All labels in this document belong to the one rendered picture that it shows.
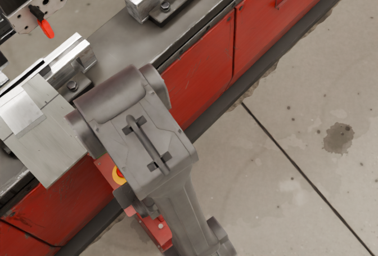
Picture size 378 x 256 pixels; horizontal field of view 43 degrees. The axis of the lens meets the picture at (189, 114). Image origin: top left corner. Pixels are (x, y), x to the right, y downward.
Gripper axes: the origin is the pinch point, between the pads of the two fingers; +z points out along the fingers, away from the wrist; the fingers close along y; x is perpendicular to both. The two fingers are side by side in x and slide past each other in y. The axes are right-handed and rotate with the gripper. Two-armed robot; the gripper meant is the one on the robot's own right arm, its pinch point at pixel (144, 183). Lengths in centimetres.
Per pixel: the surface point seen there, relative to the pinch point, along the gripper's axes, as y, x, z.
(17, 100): 14.4, -33.5, 16.4
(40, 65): 4.8, -38.9, 20.4
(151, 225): 4, 28, 84
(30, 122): 14.6, -27.0, 13.1
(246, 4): -64, -24, 42
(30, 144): 17.4, -22.2, 10.9
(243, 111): -61, 14, 105
